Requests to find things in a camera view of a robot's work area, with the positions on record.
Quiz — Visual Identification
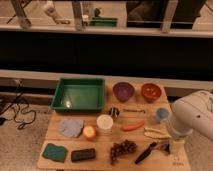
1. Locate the purple bowl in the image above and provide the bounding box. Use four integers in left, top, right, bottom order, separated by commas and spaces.
113, 82, 135, 102

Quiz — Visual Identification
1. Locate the red apple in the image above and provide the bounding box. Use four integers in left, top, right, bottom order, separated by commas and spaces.
83, 125, 97, 141

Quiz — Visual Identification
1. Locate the black sponge block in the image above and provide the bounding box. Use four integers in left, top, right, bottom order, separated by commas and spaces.
71, 148, 96, 162

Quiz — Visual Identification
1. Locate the blue cup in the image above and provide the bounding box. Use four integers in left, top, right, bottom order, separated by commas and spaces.
156, 108, 169, 123

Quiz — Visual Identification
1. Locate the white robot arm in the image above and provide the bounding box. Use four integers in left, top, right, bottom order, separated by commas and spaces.
162, 90, 213, 155

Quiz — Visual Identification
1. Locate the bunch of grapes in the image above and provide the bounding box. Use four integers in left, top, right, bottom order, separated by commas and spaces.
110, 140, 137, 165

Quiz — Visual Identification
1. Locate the black floor cable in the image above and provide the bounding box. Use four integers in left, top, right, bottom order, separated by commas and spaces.
0, 79, 37, 131

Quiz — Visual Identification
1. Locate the green sponge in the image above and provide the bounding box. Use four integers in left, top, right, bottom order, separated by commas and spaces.
42, 143, 68, 162

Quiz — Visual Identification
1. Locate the green bin in background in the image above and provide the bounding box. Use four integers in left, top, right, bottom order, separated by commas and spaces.
89, 17, 117, 27

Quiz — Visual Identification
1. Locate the orange bowl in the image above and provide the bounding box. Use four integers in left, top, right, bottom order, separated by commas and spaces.
141, 83, 162, 103

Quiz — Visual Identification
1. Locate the metal spoon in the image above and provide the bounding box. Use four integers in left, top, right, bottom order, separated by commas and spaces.
123, 109, 146, 114

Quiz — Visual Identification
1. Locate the blue cloth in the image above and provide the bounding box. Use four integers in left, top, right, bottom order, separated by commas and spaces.
58, 119, 84, 138

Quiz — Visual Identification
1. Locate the banana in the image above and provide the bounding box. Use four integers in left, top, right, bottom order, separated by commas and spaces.
144, 127, 170, 139

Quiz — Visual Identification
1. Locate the orange carrot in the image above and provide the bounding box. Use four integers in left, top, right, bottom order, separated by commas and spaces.
120, 121, 145, 131

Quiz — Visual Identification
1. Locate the green plastic tray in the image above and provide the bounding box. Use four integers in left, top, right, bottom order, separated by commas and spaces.
51, 78, 105, 113

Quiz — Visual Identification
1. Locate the white cup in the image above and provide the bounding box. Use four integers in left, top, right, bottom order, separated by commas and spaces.
96, 114, 114, 133

